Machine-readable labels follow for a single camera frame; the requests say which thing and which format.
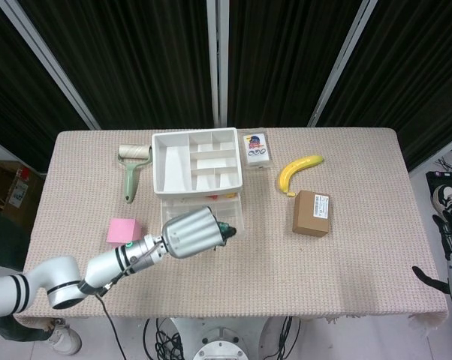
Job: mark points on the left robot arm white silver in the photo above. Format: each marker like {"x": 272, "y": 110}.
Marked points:
{"x": 102, "y": 266}

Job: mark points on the black equipment case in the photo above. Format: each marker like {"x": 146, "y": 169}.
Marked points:
{"x": 436, "y": 178}

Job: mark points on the grey metal frame pole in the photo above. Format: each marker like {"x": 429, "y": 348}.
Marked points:
{"x": 49, "y": 63}
{"x": 218, "y": 63}
{"x": 340, "y": 63}

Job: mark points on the white drawer organizer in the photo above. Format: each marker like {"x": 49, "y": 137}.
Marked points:
{"x": 173, "y": 168}

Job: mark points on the white person shoe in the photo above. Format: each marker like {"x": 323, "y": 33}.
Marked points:
{"x": 62, "y": 337}

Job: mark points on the brown cardboard box with label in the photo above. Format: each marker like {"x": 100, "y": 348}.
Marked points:
{"x": 308, "y": 217}

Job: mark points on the person dark trouser leg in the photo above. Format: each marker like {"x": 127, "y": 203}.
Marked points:
{"x": 4, "y": 240}
{"x": 15, "y": 330}

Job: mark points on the pink cube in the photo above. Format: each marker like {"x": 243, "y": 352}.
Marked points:
{"x": 122, "y": 231}

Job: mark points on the white packaged card pack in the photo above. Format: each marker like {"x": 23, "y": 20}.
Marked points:
{"x": 257, "y": 152}

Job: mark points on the white black sneaker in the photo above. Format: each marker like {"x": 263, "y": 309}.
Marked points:
{"x": 449, "y": 195}

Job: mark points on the yellow banana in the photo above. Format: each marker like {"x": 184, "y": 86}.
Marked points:
{"x": 288, "y": 172}

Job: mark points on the black pleated curtain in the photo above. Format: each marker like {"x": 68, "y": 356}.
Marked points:
{"x": 282, "y": 60}
{"x": 136, "y": 60}
{"x": 417, "y": 75}
{"x": 12, "y": 97}

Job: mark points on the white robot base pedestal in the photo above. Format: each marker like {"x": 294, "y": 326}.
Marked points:
{"x": 220, "y": 343}

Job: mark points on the beige woven tablecloth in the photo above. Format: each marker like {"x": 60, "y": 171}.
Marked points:
{"x": 286, "y": 270}

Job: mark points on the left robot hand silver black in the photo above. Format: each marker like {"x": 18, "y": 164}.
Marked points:
{"x": 192, "y": 234}

